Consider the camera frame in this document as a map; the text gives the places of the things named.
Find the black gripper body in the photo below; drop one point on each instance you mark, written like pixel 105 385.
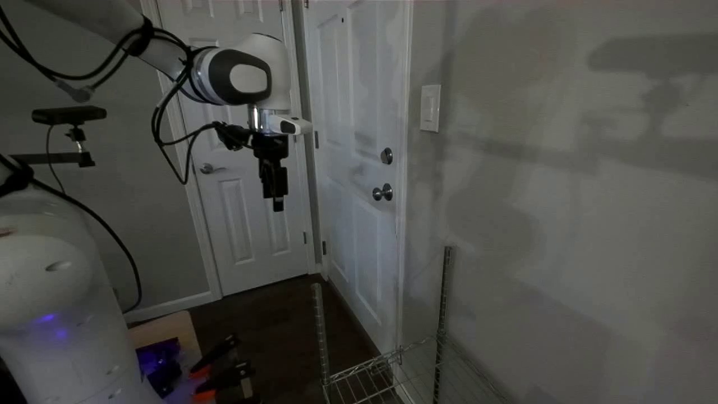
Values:
pixel 271 154

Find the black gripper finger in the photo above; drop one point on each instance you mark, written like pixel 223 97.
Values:
pixel 275 202
pixel 281 202

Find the white wall light switch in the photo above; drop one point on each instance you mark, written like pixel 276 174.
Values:
pixel 430 108

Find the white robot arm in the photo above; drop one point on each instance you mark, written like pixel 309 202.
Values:
pixel 253 73

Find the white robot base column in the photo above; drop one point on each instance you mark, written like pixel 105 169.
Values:
pixel 61 331

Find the white panel door back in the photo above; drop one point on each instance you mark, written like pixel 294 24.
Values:
pixel 253 244

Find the white panel door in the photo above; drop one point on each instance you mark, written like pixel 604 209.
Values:
pixel 357 80
pixel 253 244

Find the round metal door knob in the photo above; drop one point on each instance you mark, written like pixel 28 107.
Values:
pixel 382 193

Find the round metal deadbolt lock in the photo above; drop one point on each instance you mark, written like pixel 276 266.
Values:
pixel 386 155

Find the white panel door front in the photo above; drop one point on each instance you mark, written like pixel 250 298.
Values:
pixel 357 80

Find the red black clamp tool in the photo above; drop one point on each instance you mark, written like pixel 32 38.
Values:
pixel 223 368

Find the cardboard box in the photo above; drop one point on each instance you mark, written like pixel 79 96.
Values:
pixel 173 326

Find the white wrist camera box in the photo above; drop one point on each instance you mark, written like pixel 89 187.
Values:
pixel 280 124

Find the lever door handle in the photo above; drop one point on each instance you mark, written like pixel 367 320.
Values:
pixel 210 169

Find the black camera on stand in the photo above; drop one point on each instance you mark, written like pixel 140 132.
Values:
pixel 73 119

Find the wire metal shelf rack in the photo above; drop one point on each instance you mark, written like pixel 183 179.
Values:
pixel 409 367

